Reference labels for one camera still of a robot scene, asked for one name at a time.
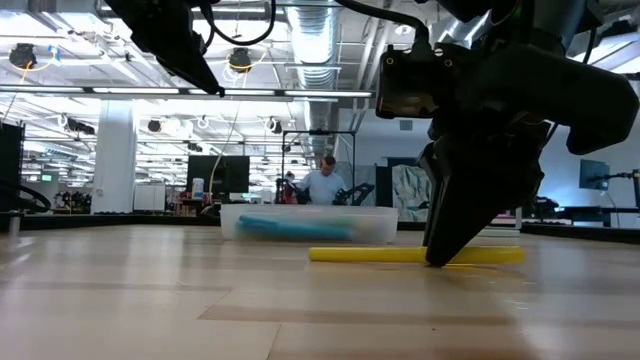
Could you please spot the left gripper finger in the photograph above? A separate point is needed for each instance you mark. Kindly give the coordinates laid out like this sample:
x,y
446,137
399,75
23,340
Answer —
x,y
185,55

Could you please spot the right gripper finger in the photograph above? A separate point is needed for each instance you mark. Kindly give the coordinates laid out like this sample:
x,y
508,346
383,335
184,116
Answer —
x,y
480,200
427,162

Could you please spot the clear box with grey lid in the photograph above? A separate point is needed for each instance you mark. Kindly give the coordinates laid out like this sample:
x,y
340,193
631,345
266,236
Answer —
x,y
385,230

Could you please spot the thick yellow highlighter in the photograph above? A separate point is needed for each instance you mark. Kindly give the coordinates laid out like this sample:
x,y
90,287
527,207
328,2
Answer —
x,y
360,255

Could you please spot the blue pen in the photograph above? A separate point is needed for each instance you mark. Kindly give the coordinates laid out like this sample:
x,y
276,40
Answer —
x,y
290,230

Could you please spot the background black robot arm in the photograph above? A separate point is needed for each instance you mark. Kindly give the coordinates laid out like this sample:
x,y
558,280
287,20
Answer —
x,y
360,190

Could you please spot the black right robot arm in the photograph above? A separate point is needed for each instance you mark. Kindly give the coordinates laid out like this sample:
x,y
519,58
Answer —
x,y
560,20

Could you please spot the monitor on arm mount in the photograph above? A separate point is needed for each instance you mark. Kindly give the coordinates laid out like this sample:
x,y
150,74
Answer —
x,y
594,175

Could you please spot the black speaker box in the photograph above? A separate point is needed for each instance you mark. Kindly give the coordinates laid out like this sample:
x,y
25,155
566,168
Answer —
x,y
384,186

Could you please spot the teal mural panel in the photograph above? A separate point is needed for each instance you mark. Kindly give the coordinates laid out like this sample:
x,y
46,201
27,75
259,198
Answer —
x,y
412,192

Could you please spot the person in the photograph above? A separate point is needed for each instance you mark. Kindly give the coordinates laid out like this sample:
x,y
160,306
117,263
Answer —
x,y
322,187

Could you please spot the white column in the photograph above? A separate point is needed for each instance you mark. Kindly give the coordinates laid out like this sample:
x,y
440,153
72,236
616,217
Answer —
x,y
115,160

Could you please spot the black monitor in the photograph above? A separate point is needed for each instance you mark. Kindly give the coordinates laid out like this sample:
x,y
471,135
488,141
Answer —
x,y
230,175

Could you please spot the white canister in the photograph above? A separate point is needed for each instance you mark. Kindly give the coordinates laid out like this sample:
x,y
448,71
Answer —
x,y
198,189

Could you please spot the white cabinet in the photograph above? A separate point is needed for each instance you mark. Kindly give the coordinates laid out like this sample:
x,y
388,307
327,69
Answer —
x,y
149,197

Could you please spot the dark panel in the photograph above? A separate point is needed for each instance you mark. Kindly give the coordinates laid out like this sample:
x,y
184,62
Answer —
x,y
11,165

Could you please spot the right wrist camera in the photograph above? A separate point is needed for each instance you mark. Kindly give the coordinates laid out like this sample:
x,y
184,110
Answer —
x,y
410,80

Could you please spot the silver ventilation duct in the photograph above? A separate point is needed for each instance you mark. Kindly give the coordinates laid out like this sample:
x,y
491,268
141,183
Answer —
x,y
312,40

